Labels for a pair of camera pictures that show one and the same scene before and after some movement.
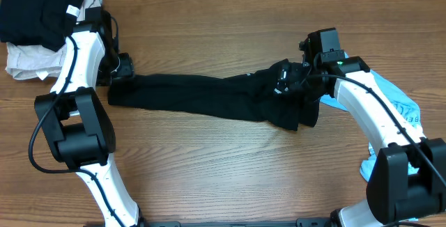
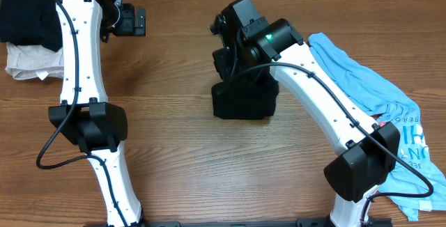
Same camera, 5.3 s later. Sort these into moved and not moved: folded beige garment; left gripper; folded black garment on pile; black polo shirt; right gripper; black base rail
Moved: right gripper; black polo shirt; left gripper
Not moved: black base rail; folded black garment on pile; folded beige garment
